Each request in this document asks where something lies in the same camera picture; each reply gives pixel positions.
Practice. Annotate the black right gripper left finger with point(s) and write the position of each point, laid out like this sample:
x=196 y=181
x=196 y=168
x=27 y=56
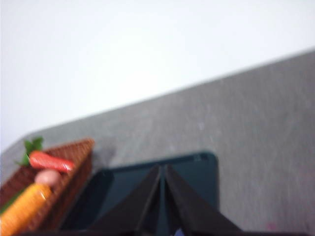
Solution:
x=145 y=201

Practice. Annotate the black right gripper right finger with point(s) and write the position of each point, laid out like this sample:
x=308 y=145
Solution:
x=192 y=209

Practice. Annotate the orange yellow corn cob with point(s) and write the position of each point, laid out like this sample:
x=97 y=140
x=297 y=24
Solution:
x=24 y=206

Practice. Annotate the brown wicker basket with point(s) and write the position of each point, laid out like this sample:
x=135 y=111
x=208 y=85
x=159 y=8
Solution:
x=78 y=150

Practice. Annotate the black rectangular tray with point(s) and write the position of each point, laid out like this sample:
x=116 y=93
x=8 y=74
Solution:
x=201 y=177

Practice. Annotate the pinkish brown egg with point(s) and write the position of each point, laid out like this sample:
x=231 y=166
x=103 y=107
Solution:
x=46 y=178

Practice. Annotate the orange carrot with green leaves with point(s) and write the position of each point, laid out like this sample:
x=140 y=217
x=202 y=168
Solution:
x=49 y=159

